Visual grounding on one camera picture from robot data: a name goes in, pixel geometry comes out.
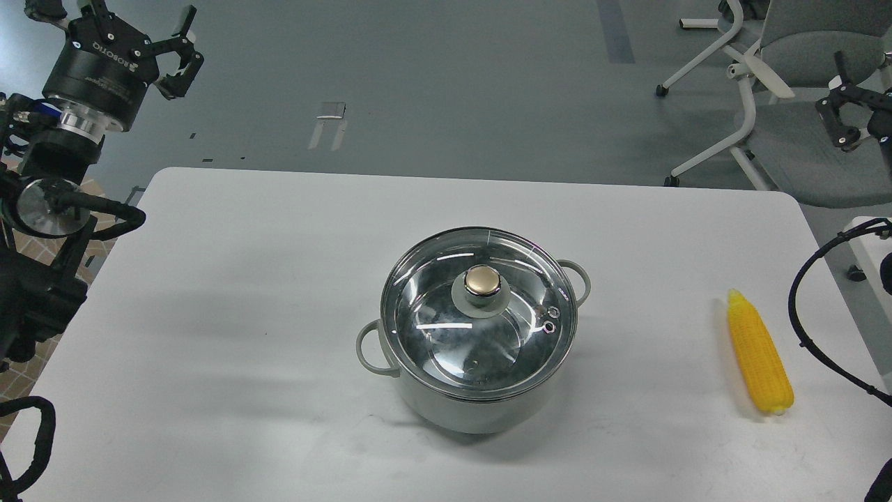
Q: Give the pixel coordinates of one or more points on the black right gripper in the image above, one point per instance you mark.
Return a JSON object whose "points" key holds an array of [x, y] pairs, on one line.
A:
{"points": [[842, 92]]}

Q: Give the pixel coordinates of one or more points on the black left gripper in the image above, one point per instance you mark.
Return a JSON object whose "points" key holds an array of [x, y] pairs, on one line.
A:
{"points": [[97, 67]]}

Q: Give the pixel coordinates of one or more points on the yellow corn cob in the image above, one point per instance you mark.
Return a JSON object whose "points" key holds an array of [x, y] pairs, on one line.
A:
{"points": [[758, 361]]}

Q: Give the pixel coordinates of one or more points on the glass pot lid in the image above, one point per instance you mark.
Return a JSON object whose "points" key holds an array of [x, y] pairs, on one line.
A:
{"points": [[479, 313]]}

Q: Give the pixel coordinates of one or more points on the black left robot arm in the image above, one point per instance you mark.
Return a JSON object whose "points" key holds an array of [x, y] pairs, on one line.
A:
{"points": [[61, 139]]}

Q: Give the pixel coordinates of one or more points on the grey steel cooking pot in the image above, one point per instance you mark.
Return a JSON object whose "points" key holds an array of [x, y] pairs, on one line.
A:
{"points": [[481, 411]]}

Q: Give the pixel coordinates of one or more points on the grey office chair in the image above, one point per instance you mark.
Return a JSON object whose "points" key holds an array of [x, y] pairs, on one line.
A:
{"points": [[781, 63]]}

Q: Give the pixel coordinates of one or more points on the white chair base background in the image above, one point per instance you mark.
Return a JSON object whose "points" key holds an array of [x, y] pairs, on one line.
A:
{"points": [[726, 37]]}

